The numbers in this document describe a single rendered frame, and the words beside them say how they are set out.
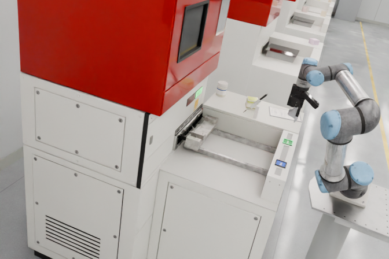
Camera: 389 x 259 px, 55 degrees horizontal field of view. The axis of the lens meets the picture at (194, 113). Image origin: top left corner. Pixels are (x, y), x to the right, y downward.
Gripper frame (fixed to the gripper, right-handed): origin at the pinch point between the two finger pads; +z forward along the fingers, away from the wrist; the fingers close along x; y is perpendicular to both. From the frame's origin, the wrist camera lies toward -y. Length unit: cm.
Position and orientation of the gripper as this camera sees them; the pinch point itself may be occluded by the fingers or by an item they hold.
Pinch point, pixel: (296, 120)
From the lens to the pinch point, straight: 215.4
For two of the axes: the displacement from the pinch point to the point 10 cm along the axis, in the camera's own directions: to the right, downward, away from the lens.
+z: -1.6, 8.9, 4.3
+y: -9.2, -2.9, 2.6
